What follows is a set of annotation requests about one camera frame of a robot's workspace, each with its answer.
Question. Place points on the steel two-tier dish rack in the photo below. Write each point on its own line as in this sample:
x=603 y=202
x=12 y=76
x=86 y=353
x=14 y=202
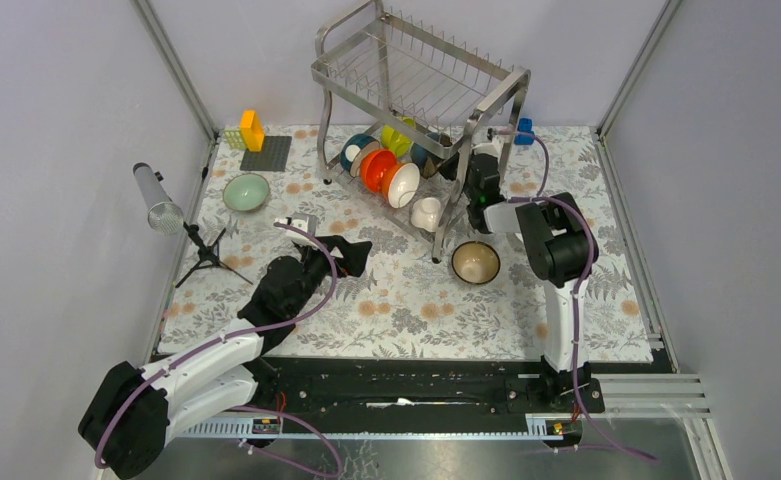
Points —
x=429 y=87

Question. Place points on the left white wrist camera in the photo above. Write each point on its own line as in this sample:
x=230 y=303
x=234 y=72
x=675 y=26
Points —
x=299 y=228

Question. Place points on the blue tan-inside bowl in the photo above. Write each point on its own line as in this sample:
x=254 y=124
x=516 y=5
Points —
x=427 y=162

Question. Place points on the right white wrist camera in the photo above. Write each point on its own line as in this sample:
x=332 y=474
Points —
x=490 y=144

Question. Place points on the blue toy block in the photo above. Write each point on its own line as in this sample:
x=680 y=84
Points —
x=525 y=135

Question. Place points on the silver microphone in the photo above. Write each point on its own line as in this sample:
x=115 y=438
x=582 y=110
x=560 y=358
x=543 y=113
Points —
x=163 y=215

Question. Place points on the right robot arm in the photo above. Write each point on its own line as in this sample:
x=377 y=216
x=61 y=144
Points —
x=560 y=248

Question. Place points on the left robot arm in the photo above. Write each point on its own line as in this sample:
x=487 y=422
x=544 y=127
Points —
x=137 y=411

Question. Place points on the yellow-green bowl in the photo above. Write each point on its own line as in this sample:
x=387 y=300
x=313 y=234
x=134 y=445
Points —
x=391 y=139

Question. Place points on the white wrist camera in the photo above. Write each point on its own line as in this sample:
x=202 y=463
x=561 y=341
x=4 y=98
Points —
x=299 y=228
x=490 y=144

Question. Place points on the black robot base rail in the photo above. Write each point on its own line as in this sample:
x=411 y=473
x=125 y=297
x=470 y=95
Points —
x=393 y=396

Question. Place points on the floral table mat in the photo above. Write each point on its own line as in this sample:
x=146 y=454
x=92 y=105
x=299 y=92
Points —
x=405 y=305

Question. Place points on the small white cup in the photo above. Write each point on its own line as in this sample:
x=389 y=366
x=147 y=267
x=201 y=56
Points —
x=426 y=213

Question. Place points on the brown rimmed tan bowl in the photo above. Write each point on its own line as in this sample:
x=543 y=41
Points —
x=475 y=262

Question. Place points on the orange toy block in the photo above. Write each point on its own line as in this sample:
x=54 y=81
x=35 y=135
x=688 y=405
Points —
x=252 y=131

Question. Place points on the dark blue bowl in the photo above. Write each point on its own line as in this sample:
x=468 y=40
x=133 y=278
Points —
x=355 y=150

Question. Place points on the light green toy block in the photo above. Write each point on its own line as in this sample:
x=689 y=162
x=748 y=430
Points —
x=234 y=139

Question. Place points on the grey building baseplate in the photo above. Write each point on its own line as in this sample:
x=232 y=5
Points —
x=273 y=156

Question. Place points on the black microphone tripod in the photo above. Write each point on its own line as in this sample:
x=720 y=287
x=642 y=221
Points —
x=208 y=255

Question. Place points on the mint green floral bowl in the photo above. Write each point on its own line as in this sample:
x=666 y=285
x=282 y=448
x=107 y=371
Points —
x=246 y=193

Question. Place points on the white orange-rimmed bowl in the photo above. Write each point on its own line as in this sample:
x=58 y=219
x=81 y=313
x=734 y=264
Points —
x=400 y=183

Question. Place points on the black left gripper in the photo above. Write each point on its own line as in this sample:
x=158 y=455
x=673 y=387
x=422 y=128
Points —
x=355 y=254

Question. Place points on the orange bowl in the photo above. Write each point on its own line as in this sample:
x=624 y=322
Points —
x=374 y=167

